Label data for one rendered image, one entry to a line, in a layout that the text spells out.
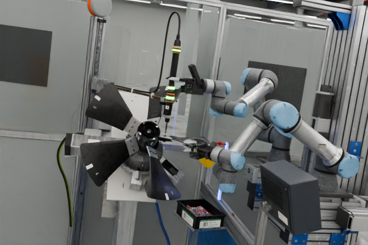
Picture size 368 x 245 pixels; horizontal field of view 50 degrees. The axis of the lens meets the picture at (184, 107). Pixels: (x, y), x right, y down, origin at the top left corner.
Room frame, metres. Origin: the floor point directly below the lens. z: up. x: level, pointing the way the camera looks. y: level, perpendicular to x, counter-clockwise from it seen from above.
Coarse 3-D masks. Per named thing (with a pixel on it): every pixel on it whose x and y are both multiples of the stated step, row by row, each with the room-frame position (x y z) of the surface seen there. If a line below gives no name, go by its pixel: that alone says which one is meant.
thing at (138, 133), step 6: (138, 126) 1.97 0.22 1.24; (144, 126) 1.98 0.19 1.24; (150, 126) 1.99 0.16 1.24; (156, 126) 1.99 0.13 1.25; (138, 132) 1.94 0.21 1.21; (144, 132) 1.96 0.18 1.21; (156, 132) 1.98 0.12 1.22; (144, 138) 1.93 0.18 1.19; (150, 138) 1.95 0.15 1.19; (156, 138) 1.95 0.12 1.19; (138, 144) 2.02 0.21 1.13; (144, 144) 1.96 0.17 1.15; (150, 144) 1.96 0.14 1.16; (156, 144) 2.05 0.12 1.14; (138, 150) 2.00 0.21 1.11; (144, 150) 2.01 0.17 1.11
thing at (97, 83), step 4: (92, 80) 2.45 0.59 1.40; (96, 80) 2.42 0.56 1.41; (100, 80) 2.40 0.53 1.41; (104, 80) 2.42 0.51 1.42; (108, 80) 2.44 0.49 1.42; (92, 84) 2.45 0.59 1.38; (96, 84) 2.42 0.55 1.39; (100, 84) 2.40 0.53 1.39; (92, 88) 2.45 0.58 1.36; (96, 88) 2.42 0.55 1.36; (100, 88) 2.40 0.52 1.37
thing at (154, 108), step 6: (150, 90) 2.26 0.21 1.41; (162, 90) 2.23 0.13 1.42; (174, 90) 2.20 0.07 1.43; (180, 90) 2.19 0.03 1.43; (162, 96) 2.19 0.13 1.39; (180, 96) 2.16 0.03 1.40; (150, 102) 2.20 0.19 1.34; (156, 102) 2.18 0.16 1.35; (150, 108) 2.17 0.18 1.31; (156, 108) 2.13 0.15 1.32; (150, 114) 2.13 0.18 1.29; (156, 114) 2.10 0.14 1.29
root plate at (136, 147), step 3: (129, 138) 1.95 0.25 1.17; (132, 138) 1.96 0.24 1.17; (135, 138) 1.97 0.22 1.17; (126, 141) 1.94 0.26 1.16; (129, 141) 1.95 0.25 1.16; (132, 141) 1.96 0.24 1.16; (135, 141) 1.97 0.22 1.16; (126, 144) 1.94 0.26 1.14; (129, 144) 1.95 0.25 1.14; (135, 144) 1.98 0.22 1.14; (129, 147) 1.95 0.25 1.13; (132, 147) 1.96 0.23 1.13; (135, 147) 1.98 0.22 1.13; (138, 147) 1.99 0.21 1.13; (129, 150) 1.96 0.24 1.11; (132, 150) 1.97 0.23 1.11; (135, 150) 1.98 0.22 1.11; (129, 153) 1.96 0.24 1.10; (132, 153) 1.97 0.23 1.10
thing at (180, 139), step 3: (174, 138) 2.01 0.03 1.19; (177, 138) 2.03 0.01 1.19; (180, 138) 2.05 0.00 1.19; (183, 138) 2.07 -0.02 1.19; (186, 138) 2.09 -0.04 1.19; (189, 138) 2.11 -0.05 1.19; (192, 138) 2.12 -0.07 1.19; (201, 138) 2.15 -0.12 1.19; (204, 138) 2.16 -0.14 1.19; (180, 141) 1.99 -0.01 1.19; (207, 141) 2.12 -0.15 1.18; (186, 144) 1.98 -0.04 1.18; (189, 144) 1.99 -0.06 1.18
